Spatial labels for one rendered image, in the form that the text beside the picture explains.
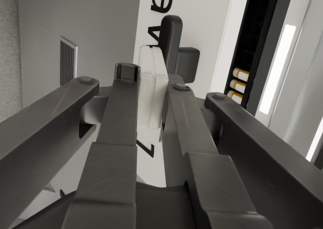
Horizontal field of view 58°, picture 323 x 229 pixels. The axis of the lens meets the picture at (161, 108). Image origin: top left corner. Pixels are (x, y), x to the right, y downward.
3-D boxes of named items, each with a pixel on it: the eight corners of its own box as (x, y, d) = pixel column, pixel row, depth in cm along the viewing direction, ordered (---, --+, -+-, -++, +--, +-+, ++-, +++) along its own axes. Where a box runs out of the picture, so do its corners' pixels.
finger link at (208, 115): (168, 104, 13) (231, 112, 14) (162, 71, 18) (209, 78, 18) (163, 133, 14) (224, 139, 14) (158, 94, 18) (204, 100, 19)
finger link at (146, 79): (146, 129, 16) (132, 127, 15) (145, 85, 22) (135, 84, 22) (154, 76, 14) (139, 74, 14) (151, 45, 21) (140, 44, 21)
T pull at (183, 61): (146, 109, 23) (156, 116, 22) (160, 13, 20) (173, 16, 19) (180, 103, 25) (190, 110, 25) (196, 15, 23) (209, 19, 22)
